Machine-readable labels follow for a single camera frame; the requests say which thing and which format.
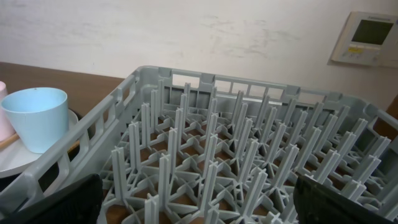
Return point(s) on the light pink plastic cup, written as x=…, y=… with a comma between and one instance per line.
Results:
x=6, y=129

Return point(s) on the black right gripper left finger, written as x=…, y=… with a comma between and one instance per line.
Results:
x=80, y=202

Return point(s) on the light grey round plate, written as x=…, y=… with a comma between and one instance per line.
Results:
x=40, y=132

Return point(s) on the round black serving tray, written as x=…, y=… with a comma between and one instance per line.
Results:
x=46, y=174

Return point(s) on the beige wall control panel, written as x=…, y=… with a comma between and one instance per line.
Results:
x=368, y=39

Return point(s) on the grey plastic dishwasher rack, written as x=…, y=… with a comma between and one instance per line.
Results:
x=175, y=146

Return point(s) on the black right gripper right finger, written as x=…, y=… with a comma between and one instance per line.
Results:
x=317, y=204

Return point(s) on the wooden chopstick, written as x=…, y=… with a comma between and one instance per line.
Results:
x=74, y=145
x=5, y=143

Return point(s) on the light blue plastic cup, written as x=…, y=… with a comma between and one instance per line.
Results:
x=19, y=104

